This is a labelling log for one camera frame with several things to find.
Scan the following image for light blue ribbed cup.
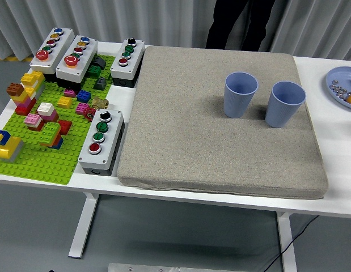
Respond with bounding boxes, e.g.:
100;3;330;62
223;71;259;119
265;80;307;129

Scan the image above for grey-brown padded mat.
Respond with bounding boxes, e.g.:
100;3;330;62
117;45;329;200

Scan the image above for white four-button control box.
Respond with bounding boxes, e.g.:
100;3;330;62
109;37;146;88
78;109;126;177

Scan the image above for square magenta brick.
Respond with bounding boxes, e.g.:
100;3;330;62
75;102;90;115

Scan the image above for dark green brick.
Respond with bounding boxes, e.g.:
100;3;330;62
87;65;102;79

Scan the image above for white five-button control box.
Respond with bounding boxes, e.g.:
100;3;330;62
55;35;99;91
29;27;76;83

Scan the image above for green orange blue brick stack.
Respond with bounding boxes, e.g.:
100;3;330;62
37;121;64;150

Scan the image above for white pleated curtain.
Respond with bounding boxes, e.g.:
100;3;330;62
0;0;351;62

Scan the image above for white table leg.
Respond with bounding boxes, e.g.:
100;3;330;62
276;211;298;272
67;192;100;259

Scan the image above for person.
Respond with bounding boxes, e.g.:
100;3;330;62
205;0;277;53

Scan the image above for white pink brick stack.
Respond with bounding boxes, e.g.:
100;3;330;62
37;101;60;123

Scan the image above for pink red brick stack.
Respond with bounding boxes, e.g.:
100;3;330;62
24;113;45;132

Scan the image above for green studded baseplate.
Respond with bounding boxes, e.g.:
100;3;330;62
0;53;117;185

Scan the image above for yellow white green brick stack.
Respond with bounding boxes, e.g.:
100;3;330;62
20;70;46;99

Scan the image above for brown yellow red brick tower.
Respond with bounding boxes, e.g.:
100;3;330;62
6;82;37;116

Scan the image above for blue yellow grey brick stack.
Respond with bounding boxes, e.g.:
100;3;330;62
0;129;25;164

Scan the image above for light blue plate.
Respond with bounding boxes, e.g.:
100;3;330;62
325;66;351;111

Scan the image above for black floor cable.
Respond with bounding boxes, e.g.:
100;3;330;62
263;215;320;272

